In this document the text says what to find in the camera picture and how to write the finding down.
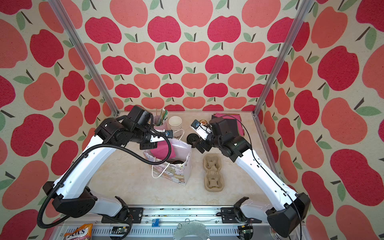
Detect pink paper napkin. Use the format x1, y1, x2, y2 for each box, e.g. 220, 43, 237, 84
150, 141, 176, 160

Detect black plastic cup lid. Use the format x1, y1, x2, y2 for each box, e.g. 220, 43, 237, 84
172, 161, 184, 165

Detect white patterned paper gift bag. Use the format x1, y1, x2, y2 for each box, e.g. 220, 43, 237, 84
142, 139, 192, 186

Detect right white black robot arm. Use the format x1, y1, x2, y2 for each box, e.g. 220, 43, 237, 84
191, 118, 311, 238

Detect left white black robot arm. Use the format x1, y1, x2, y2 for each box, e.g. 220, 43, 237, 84
37, 106, 154, 229

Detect stack of pink napkins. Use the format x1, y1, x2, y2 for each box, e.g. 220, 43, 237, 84
211, 113, 245, 136

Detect pink straw holder cup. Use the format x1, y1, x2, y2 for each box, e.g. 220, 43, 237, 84
154, 116, 168, 131

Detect wrapped straws and stirrers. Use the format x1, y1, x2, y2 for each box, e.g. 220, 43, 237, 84
154, 108, 168, 127

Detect stack of black cup lids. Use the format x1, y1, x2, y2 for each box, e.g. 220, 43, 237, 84
187, 134, 200, 146

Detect stack of white paper cups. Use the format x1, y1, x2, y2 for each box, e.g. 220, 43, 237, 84
168, 116, 185, 140

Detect brown cardboard cup carrier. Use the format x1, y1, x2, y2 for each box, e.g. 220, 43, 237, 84
203, 154, 225, 192

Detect orange snack packet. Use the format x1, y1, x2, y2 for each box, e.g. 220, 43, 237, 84
64, 224, 93, 240

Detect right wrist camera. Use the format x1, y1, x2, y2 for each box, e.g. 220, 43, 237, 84
191, 120, 212, 140

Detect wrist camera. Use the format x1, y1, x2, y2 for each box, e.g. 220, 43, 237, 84
150, 129, 174, 143
191, 120, 212, 140

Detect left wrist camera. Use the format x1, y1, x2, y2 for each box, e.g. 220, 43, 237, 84
150, 129, 174, 143

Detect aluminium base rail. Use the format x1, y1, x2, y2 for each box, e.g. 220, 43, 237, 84
44, 205, 282, 240

